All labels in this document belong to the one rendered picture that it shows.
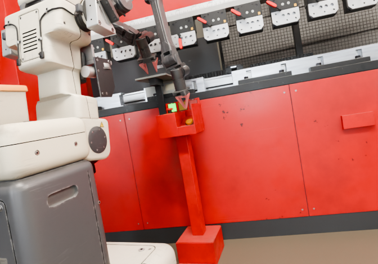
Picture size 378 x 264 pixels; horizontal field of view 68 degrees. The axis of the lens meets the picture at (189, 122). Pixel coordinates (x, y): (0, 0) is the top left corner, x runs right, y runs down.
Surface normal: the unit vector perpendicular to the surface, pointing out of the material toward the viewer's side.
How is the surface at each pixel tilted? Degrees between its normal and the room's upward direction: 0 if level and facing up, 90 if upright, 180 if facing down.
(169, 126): 90
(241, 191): 90
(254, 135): 90
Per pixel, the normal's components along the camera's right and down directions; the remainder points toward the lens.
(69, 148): 0.92, -0.14
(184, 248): -0.31, 0.09
